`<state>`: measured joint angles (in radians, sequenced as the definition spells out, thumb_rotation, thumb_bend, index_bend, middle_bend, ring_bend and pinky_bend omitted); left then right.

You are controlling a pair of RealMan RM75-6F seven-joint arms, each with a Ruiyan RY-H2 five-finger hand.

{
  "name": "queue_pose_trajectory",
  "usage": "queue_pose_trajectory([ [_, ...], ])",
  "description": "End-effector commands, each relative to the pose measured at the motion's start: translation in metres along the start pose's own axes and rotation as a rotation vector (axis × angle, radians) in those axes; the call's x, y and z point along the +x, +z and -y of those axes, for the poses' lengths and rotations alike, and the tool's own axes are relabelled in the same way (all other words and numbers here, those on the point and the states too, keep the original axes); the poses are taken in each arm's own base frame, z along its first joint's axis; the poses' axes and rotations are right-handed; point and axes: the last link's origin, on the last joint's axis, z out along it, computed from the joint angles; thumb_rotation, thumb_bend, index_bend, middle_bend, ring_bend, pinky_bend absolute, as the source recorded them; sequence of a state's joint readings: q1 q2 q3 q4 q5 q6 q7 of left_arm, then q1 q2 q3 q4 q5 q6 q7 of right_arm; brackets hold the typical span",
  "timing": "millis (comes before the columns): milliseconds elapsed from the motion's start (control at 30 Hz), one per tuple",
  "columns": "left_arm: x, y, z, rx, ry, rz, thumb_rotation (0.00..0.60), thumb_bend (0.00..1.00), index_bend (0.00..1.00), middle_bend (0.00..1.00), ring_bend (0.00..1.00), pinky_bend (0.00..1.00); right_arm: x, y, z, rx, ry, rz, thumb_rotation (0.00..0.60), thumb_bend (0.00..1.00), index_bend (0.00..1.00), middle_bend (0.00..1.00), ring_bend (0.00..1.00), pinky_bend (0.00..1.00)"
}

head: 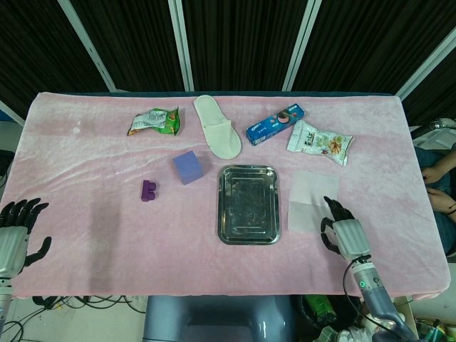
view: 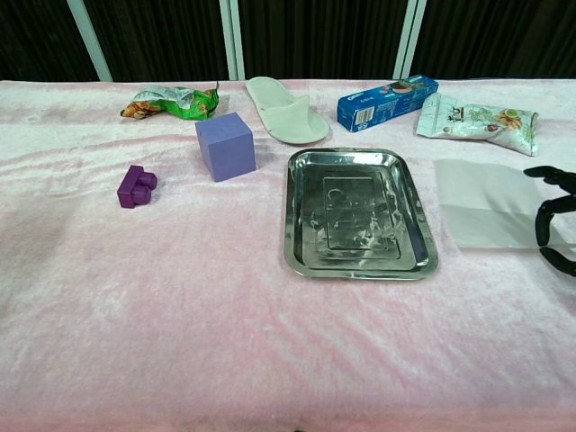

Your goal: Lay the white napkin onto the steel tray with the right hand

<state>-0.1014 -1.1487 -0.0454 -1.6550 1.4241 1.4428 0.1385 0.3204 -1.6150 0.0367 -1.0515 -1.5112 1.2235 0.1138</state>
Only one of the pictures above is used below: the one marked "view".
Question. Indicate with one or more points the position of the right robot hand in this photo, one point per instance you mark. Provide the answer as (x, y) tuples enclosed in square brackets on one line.
[(542, 220)]

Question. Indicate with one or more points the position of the white paper sheet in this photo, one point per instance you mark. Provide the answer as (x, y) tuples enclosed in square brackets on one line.
[(486, 189)]

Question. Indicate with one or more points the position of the white snack bag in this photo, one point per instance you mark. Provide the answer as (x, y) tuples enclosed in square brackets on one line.
[(450, 121)]

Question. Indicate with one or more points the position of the blue cookie box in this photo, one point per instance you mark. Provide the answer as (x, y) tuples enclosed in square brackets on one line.
[(382, 110)]

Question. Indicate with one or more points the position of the stainless steel tray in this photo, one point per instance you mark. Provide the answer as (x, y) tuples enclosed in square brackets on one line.
[(315, 180)]

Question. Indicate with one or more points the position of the white slipper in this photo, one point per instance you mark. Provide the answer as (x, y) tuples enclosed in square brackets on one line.
[(292, 121)]

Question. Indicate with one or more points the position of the black pleated curtain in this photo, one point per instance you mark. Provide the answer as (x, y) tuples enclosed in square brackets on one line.
[(315, 36)]

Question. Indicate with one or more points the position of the lavender foam cube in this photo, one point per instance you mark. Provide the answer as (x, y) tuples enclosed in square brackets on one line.
[(229, 148)]

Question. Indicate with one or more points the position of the green snack bag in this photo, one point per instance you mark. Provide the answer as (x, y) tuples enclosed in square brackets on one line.
[(193, 105)]

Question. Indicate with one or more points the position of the pink plush tablecloth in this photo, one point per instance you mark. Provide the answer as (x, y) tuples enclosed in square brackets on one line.
[(180, 292)]

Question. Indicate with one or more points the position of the dark purple building block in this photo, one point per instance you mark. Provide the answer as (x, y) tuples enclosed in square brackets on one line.
[(132, 191)]

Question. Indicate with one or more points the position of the white double frame post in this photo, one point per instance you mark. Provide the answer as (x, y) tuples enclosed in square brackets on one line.
[(233, 40)]

